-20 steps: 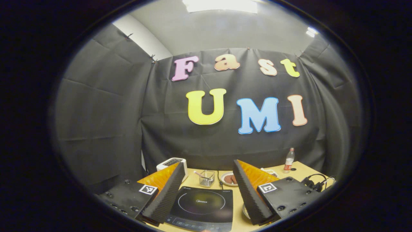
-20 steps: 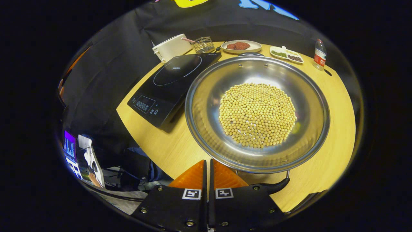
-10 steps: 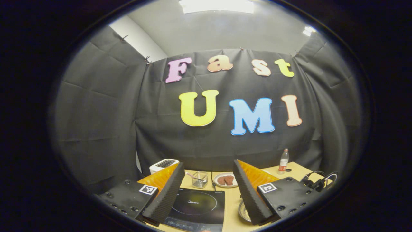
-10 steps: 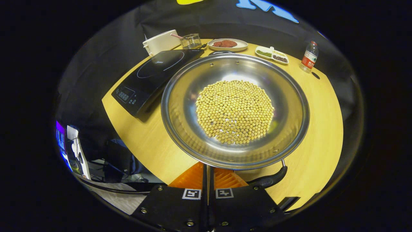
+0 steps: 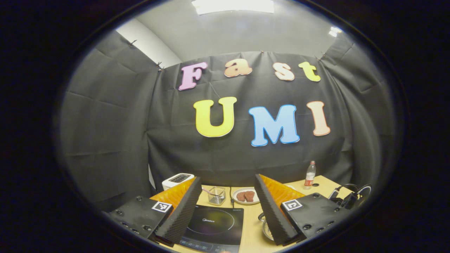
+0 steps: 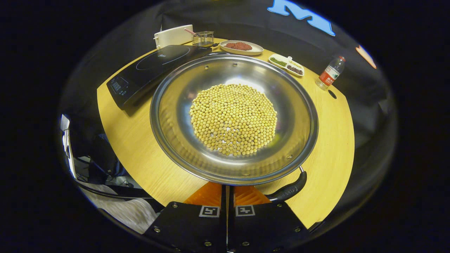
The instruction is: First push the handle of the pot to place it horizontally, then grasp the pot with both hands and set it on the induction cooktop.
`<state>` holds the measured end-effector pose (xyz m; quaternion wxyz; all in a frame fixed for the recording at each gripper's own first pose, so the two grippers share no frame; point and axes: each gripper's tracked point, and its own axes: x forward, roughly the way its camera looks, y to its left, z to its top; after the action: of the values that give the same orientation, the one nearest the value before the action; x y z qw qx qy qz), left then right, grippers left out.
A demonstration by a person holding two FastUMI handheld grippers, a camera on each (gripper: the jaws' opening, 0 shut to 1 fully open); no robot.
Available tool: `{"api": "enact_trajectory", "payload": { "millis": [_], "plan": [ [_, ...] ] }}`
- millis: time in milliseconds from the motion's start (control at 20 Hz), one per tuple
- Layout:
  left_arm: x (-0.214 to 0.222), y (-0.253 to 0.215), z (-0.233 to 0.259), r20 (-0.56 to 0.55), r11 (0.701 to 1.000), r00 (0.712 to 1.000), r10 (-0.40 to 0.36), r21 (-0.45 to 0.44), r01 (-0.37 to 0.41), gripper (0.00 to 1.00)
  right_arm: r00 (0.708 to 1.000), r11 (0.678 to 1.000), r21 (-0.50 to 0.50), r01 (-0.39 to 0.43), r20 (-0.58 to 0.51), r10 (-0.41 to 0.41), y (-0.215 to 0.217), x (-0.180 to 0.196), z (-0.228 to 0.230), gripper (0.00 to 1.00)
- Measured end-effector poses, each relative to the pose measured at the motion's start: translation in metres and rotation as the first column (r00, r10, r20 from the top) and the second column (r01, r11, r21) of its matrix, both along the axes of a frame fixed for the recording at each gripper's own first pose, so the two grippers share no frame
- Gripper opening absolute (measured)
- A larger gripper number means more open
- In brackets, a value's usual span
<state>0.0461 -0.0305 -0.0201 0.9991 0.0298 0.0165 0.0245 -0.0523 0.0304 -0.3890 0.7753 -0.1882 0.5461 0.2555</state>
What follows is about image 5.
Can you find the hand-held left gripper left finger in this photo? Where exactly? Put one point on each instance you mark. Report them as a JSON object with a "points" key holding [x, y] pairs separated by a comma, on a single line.
{"points": [[182, 214]]}

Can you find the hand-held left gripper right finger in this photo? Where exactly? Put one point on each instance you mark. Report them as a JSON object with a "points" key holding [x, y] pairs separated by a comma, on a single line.
{"points": [[274, 218]]}

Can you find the black induction cooktop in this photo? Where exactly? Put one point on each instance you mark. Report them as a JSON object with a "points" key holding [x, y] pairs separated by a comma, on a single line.
{"points": [[214, 225]]}

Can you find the red meat slice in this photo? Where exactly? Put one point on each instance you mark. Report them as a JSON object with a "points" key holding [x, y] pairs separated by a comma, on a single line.
{"points": [[250, 196], [241, 196]]}

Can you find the pink striped straw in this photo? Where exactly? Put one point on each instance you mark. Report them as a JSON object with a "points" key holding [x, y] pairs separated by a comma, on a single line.
{"points": [[208, 191]]}

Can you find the white toaster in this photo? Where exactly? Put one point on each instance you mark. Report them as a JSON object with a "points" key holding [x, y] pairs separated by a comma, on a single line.
{"points": [[175, 180]]}

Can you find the white round plate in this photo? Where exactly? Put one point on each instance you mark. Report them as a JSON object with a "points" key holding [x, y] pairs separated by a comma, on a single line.
{"points": [[237, 201]]}

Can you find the clear plastic water bottle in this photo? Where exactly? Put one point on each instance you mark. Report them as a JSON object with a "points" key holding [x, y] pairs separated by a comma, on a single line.
{"points": [[309, 175]]}

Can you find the black backdrop cloth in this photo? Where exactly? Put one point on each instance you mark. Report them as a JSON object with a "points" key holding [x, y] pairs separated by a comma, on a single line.
{"points": [[116, 140]]}

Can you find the small ceiling light panel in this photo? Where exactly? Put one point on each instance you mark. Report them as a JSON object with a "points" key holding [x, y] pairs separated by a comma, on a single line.
{"points": [[335, 31]]}

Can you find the large ceiling light panel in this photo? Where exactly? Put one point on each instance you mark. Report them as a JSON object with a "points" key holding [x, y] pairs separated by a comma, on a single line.
{"points": [[232, 6]]}

